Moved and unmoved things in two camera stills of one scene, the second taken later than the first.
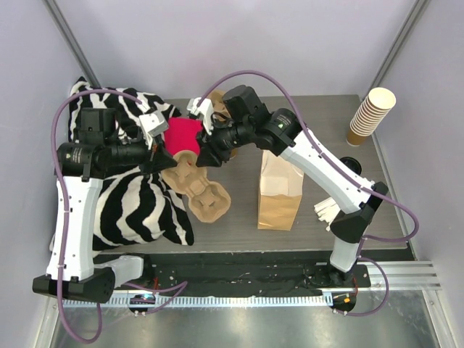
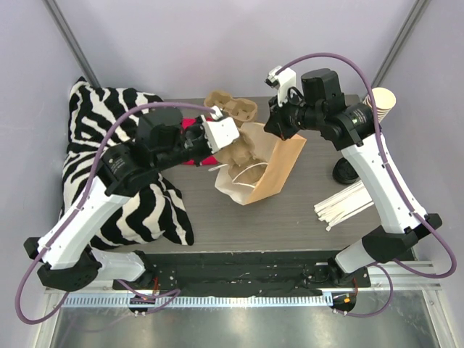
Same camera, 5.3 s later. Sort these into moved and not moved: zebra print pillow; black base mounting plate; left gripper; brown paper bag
Moved: brown paper bag; left gripper
Not moved: black base mounting plate; zebra print pillow
